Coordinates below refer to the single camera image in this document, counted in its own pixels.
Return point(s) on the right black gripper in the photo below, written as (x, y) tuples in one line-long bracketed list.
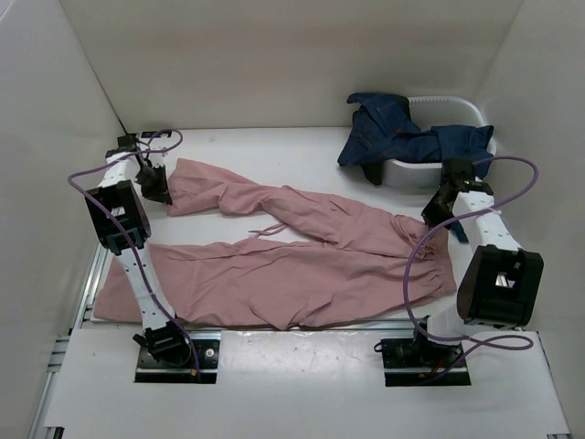
[(429, 213)]

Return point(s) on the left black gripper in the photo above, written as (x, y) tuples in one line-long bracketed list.
[(160, 193)]

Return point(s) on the pink trousers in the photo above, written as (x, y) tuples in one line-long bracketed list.
[(327, 259)]

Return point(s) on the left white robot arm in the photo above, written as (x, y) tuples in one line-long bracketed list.
[(136, 172)]

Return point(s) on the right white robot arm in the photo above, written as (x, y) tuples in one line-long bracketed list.
[(499, 287)]

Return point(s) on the dark blue jeans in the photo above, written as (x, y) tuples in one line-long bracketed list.
[(381, 130)]

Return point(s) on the white plastic basket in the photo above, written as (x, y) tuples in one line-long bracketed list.
[(457, 127)]

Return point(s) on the aluminium left rail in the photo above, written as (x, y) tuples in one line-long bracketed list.
[(90, 287)]

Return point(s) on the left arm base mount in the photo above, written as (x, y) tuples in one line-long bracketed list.
[(179, 371)]

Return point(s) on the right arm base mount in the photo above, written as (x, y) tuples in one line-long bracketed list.
[(410, 363)]

